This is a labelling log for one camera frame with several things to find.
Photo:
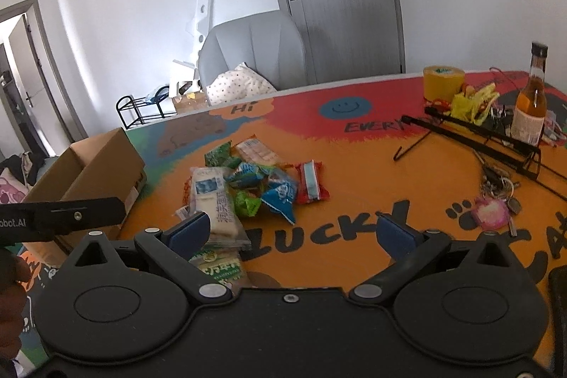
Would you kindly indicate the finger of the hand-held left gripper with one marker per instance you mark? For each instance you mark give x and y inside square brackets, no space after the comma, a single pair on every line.
[79,215]

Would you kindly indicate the white dotted pillow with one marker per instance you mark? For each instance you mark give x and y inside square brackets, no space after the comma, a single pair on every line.
[237,88]

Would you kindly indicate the white perforated board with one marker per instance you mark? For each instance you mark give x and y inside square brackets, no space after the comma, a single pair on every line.
[201,15]

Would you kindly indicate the black rectangular object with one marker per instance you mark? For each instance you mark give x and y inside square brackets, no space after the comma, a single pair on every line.
[559,307]

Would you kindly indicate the colourful printed table mat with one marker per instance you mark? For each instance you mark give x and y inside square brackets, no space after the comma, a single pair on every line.
[376,165]

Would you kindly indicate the small white snack packet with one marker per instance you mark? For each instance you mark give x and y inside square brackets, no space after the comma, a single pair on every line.
[184,213]

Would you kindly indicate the yellow tape roll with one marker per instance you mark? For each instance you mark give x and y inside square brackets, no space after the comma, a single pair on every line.
[443,83]

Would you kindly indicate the yellow plastic bag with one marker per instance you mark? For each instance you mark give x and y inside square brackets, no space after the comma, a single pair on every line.
[469,105]

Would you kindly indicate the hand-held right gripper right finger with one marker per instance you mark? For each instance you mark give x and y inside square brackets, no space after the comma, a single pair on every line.
[396,236]

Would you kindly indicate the grey room door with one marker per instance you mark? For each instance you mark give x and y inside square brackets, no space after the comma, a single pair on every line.
[341,6]

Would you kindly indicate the white and green snack packet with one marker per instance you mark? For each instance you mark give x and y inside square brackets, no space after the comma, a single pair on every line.
[221,267]

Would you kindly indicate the glass bottle of orange drink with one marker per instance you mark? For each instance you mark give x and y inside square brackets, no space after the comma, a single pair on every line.
[529,112]

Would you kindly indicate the dark clothing pile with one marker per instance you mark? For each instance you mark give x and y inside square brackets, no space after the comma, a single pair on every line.
[22,167]

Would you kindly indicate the long white cracker packet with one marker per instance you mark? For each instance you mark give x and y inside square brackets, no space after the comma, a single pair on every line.
[217,201]

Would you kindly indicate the person's left hand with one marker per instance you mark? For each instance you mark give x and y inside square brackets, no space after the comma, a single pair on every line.
[11,311]

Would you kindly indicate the dark green snack packet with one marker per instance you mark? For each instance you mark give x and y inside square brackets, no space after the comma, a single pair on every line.
[218,155]

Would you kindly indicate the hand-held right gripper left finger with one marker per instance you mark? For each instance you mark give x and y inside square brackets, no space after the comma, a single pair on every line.
[190,229]

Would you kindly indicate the brown cardboard box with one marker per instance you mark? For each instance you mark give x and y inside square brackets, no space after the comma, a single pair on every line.
[110,156]

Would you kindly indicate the blue triangular snack packet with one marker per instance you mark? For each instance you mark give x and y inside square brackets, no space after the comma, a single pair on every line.
[280,196]

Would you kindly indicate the red and blue snack packet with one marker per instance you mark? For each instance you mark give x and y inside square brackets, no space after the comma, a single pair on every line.
[311,183]

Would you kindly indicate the grey upholstered chair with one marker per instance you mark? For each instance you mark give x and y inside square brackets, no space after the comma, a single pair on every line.
[257,41]

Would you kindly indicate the bunch of keys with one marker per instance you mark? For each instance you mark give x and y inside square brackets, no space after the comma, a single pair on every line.
[494,183]

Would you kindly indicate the clear orange biscuit packet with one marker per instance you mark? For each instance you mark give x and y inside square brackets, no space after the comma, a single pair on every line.
[259,151]

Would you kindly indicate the blue and white bag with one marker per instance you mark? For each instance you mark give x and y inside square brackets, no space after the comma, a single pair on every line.
[157,94]

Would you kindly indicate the grey hallway door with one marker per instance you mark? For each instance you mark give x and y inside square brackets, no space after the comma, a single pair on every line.
[31,85]

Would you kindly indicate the green packet with red picture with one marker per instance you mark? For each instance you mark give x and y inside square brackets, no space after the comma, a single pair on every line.
[244,204]

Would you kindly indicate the small open cardboard box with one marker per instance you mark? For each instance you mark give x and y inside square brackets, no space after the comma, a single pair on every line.
[190,103]

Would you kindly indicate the pink printed bag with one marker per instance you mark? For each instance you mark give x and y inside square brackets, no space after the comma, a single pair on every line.
[11,190]

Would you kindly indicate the orange mesh snack packet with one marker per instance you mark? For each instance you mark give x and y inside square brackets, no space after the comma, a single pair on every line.
[188,190]

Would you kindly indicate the black metal shoe rack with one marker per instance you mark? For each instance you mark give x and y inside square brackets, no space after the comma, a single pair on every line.
[133,112]

